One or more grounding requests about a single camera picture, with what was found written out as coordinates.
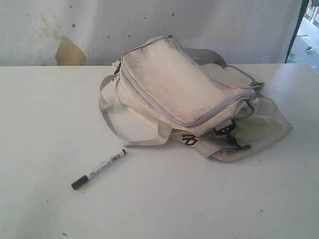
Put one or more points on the white fabric duffel bag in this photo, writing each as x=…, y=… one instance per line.
x=194, y=97

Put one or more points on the white marker black cap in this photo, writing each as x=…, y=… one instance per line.
x=97, y=170

